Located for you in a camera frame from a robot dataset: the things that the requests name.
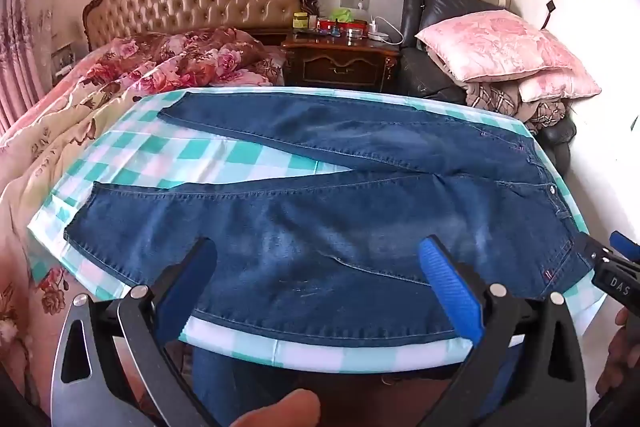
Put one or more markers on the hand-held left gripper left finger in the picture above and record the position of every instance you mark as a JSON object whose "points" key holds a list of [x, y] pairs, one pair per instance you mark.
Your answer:
{"points": [[180, 297]]}

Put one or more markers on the yellow-lidded jar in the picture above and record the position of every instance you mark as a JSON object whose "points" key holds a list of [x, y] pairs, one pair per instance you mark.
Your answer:
{"points": [[300, 21]]}

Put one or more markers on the blue denim pants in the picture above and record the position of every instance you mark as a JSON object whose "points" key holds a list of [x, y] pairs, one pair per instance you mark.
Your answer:
{"points": [[300, 257]]}

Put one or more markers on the black leather armchair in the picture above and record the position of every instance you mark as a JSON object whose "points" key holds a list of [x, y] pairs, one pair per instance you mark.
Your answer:
{"points": [[430, 7]]}

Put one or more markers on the person's right hand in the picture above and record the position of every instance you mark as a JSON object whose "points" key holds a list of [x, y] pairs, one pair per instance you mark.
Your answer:
{"points": [[620, 357]]}

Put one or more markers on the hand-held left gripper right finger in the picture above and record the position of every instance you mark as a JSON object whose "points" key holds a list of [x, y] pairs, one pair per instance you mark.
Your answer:
{"points": [[450, 287]]}

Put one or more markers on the person's left hand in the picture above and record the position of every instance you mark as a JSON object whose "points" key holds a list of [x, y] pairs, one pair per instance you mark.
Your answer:
{"points": [[280, 412]]}

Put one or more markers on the small pink floral pillow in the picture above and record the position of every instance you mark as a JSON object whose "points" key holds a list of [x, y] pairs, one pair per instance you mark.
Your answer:
{"points": [[565, 87]]}

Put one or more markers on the brown plaid blanket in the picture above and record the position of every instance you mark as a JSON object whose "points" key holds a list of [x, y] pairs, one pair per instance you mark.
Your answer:
{"points": [[492, 99]]}

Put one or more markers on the pink curtain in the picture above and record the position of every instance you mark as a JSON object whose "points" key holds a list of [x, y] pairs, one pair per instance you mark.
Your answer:
{"points": [[20, 57]]}

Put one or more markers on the dark wooden nightstand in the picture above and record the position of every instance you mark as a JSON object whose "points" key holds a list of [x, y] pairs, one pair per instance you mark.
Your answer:
{"points": [[340, 67]]}

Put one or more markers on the white power strip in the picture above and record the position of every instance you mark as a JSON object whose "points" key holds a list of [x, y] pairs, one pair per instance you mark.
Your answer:
{"points": [[380, 36]]}

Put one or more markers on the beige floral bedspread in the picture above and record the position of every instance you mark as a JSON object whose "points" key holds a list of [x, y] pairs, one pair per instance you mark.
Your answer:
{"points": [[50, 132]]}

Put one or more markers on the green plastic bag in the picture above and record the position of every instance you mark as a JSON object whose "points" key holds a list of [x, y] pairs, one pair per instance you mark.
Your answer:
{"points": [[347, 14]]}

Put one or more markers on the grey wall outlet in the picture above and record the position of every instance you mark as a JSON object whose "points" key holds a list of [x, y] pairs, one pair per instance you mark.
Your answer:
{"points": [[355, 1]]}

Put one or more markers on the red floral quilt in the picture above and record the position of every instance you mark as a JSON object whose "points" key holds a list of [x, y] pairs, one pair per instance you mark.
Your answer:
{"points": [[190, 57]]}

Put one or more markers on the red tin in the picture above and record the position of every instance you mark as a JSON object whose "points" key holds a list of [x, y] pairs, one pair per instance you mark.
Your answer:
{"points": [[332, 26]]}

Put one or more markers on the large pink floral pillow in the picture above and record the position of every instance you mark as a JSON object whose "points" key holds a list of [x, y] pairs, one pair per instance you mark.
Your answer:
{"points": [[500, 42]]}

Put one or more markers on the green white checkered tablecloth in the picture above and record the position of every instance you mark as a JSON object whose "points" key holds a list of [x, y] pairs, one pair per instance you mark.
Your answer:
{"points": [[210, 157]]}

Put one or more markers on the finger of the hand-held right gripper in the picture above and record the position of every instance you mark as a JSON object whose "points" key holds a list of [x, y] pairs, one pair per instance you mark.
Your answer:
{"points": [[625, 243], [592, 251]]}

